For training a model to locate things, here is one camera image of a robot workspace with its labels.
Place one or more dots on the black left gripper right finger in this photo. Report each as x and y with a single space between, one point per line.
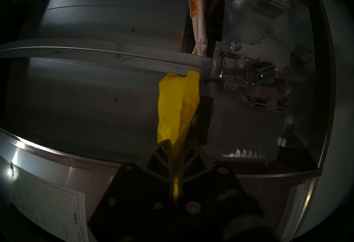
213 197

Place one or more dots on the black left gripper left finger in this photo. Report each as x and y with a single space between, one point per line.
132 200

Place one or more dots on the stainless steel wall dispenser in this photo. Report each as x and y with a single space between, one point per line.
55 166

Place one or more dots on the yellow pad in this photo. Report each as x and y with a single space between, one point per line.
177 106

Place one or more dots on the orange floral pad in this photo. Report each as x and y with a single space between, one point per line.
197 9

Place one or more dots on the stainless steel dispenser cabinet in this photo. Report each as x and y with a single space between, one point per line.
110 23

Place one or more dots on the white instruction sheet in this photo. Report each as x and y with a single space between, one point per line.
41 202

